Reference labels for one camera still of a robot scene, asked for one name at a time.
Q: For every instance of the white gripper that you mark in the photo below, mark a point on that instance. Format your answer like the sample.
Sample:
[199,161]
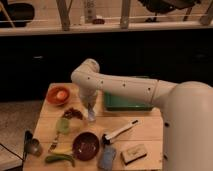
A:
[88,97]

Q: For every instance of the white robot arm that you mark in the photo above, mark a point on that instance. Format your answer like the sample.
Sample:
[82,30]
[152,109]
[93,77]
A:
[186,108]

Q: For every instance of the green plastic tray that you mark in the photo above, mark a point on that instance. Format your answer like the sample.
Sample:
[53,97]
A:
[117,103]

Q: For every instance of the dark dried fruit pile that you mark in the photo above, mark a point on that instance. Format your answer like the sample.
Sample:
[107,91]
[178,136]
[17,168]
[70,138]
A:
[72,113]

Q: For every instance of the egg in bowl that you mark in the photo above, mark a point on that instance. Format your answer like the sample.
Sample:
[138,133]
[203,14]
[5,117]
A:
[60,95]

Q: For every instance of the orange bowl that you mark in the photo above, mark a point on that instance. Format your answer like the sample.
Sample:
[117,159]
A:
[51,95]

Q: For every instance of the dark red bowl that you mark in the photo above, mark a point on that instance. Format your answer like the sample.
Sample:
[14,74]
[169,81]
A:
[85,146]

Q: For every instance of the yellow banana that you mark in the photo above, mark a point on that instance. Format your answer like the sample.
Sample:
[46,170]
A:
[62,151]

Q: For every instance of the blue grey cloth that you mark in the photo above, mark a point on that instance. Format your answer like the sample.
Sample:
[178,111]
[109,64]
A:
[106,159]

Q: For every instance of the tan sponge block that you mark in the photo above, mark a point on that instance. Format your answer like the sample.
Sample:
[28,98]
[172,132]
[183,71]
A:
[133,153]

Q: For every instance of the white handled brush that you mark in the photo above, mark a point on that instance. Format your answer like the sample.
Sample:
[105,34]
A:
[107,138]

